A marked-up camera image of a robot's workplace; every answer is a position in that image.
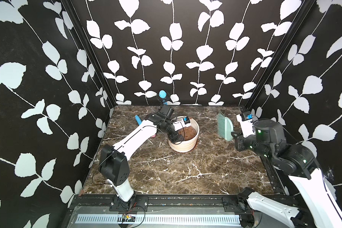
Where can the blue toy microphone lying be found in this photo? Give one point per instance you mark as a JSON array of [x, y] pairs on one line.
[[138, 119]]

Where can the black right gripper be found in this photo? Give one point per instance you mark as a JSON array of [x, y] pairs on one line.
[[239, 139]]

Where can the cream ceramic pot with soil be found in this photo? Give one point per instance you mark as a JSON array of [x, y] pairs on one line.
[[190, 135]]

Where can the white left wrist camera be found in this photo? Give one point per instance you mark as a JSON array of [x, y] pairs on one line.
[[181, 122]]

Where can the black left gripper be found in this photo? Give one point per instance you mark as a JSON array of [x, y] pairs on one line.
[[175, 137]]

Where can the blue microphone on stand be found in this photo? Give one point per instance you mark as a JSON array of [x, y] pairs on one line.
[[162, 94]]

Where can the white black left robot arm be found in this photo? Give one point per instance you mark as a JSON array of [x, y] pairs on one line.
[[113, 164]]

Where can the white perforated strip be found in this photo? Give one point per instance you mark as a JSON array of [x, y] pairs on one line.
[[162, 219]]

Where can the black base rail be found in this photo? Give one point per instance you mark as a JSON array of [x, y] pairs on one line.
[[144, 202]]

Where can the small circuit board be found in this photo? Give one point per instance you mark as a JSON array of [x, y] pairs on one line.
[[127, 218]]

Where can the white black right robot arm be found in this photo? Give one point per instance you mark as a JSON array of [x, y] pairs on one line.
[[302, 168]]

